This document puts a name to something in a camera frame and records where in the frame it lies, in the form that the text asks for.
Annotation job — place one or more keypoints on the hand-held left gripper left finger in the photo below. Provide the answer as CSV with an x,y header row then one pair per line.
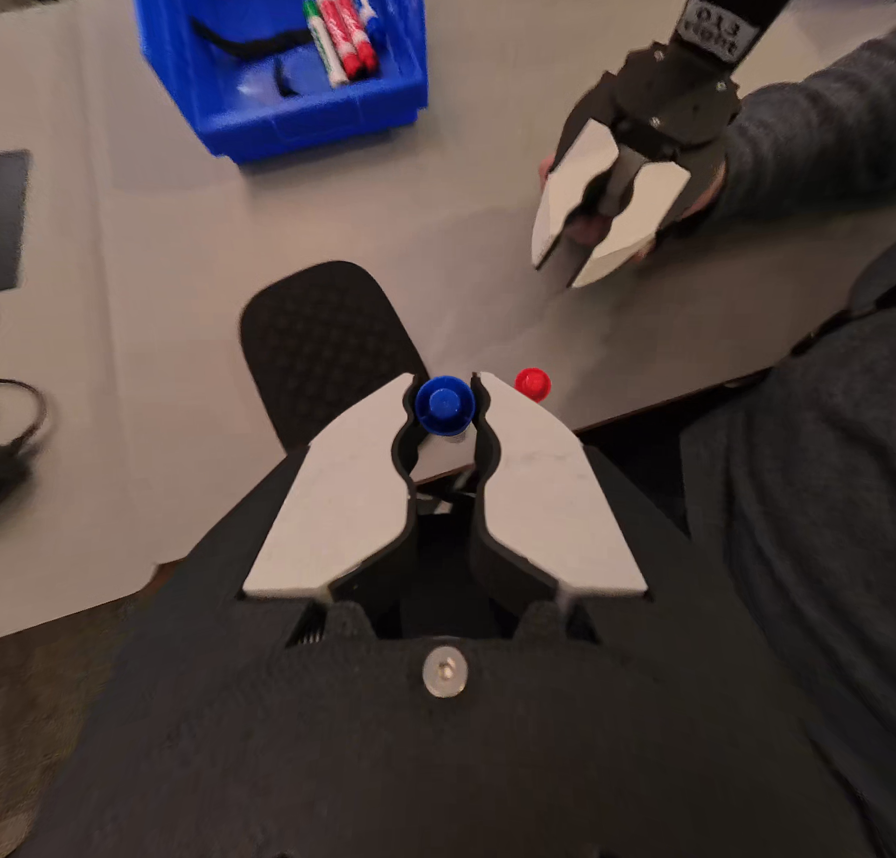
x,y
336,501

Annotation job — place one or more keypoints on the person's grey sweater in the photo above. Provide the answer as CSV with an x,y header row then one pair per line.
x,y
805,522

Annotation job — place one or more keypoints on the blue plastic bin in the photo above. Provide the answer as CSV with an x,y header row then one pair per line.
x,y
280,120

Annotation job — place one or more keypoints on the dark flat device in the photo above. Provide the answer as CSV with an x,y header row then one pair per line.
x,y
10,221

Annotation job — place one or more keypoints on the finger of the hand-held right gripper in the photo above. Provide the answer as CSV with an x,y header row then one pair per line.
x,y
647,207
570,179

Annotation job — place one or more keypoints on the green dry erase marker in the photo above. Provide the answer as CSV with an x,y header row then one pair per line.
x,y
323,46

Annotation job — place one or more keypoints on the black elastic band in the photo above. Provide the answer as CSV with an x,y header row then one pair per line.
x,y
283,81
245,45

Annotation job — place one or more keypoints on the red dry erase marker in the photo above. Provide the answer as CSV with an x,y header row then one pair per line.
x,y
355,29
532,383
337,32

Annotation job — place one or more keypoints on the person's right forearm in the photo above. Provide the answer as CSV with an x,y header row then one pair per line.
x,y
812,144

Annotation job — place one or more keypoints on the black padded wrist rest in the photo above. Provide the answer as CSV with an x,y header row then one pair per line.
x,y
322,347

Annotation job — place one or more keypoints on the person's right hand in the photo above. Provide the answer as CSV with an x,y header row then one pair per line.
x,y
591,228

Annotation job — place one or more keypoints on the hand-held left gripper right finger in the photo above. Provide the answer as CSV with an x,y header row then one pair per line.
x,y
553,508

